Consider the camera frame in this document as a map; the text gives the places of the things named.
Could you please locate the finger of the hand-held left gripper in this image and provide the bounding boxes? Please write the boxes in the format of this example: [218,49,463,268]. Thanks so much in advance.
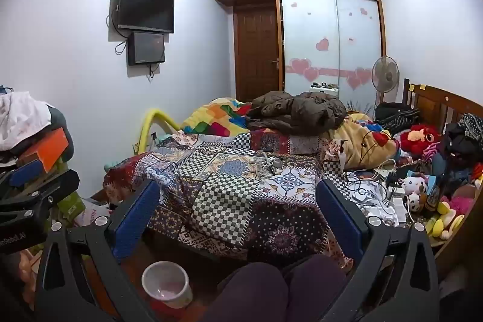
[0,169,81,221]
[0,159,45,190]

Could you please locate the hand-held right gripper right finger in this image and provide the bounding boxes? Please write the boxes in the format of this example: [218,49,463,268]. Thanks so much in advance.
[315,179,442,322]

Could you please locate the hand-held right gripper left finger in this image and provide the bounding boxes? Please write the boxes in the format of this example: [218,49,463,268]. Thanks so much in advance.
[34,179,161,322]

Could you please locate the white plastic waste bin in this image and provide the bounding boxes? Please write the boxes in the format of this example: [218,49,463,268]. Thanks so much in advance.
[141,261,194,309]

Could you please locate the orange box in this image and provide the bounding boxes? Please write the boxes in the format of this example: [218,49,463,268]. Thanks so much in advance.
[17,128,71,174]

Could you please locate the green bag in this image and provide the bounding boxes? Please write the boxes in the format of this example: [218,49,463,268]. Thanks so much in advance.
[56,189,86,229]

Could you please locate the white plastic bag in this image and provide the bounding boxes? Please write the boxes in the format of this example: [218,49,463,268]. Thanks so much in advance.
[73,198,114,228]

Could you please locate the white cloth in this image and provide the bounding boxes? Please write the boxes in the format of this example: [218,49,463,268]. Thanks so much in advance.
[0,92,52,153]

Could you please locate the white power strip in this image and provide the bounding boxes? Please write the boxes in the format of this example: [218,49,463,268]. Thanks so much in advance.
[384,182,407,225]

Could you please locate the dark grey cloth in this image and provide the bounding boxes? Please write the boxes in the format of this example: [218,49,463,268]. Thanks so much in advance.
[48,105,76,164]

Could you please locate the spotted dog plush toy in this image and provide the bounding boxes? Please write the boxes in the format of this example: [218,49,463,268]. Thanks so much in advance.
[408,192,424,213]

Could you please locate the person's right leg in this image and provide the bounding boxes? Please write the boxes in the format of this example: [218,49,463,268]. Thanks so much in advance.
[283,254,348,322]

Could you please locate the white cat plush toy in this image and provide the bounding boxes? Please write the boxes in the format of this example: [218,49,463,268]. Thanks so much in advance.
[399,173,429,196]

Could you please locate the yellow foam tube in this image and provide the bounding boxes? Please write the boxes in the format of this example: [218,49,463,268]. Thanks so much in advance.
[136,108,181,156]

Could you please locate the yellow plush toy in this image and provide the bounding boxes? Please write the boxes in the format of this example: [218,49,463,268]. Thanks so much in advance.
[426,201,465,240]

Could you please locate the patchwork printed blanket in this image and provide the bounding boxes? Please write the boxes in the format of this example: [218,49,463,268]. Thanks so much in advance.
[103,128,353,268]

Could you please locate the red plush toy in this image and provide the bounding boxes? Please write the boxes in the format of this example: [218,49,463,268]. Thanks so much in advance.
[400,123,442,155]

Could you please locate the brown padded jacket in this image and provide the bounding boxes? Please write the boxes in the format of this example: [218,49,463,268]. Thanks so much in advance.
[246,90,347,136]

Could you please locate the black striped bag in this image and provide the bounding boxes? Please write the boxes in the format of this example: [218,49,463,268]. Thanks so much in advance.
[375,102,420,131]

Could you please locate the pink plush toy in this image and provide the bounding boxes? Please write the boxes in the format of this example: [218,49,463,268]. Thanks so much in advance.
[449,193,477,217]

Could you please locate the colourful block-pattern blanket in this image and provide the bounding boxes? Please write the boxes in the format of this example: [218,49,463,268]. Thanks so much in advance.
[181,99,253,137]

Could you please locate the small white table with items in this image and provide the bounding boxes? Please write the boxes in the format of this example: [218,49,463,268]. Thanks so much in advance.
[309,81,339,93]

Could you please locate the black clothing pile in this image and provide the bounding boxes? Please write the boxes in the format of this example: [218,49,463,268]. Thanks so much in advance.
[443,113,483,166]

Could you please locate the standing electric fan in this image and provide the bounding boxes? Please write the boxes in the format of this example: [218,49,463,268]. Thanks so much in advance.
[371,56,400,109]

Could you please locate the wooden bed headboard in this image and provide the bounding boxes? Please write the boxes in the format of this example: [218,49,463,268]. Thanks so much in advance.
[402,78,483,142]

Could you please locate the frosted sliding wardrobe with hearts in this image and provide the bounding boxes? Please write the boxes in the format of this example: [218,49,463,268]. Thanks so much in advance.
[279,0,386,108]

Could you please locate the brown wooden door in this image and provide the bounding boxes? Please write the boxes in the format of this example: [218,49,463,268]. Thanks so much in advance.
[233,3,282,103]

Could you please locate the small black wall monitor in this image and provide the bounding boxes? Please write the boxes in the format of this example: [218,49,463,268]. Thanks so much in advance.
[127,31,166,66]

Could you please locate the wall-mounted black television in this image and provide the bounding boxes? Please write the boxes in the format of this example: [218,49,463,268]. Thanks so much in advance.
[116,0,175,34]

